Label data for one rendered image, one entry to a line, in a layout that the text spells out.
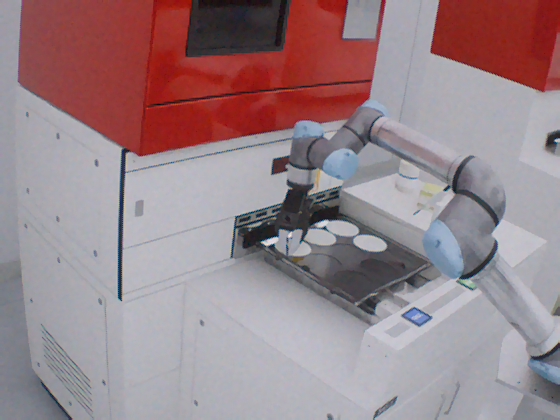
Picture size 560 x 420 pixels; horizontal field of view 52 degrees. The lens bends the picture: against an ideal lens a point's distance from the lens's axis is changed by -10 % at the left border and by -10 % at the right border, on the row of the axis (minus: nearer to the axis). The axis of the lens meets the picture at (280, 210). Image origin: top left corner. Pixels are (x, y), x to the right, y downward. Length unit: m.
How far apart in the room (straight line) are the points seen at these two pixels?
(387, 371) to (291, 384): 0.26
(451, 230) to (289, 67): 0.61
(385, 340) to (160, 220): 0.61
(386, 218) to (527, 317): 0.72
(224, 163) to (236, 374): 0.54
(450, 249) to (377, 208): 0.74
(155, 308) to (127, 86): 0.61
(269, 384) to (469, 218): 0.65
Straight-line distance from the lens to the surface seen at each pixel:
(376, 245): 1.87
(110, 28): 1.45
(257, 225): 1.78
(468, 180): 1.33
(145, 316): 1.67
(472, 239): 1.28
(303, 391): 1.49
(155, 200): 1.51
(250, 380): 1.62
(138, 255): 1.56
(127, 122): 1.40
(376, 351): 1.37
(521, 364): 1.68
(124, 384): 1.78
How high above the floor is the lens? 1.72
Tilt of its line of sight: 25 degrees down
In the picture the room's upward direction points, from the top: 9 degrees clockwise
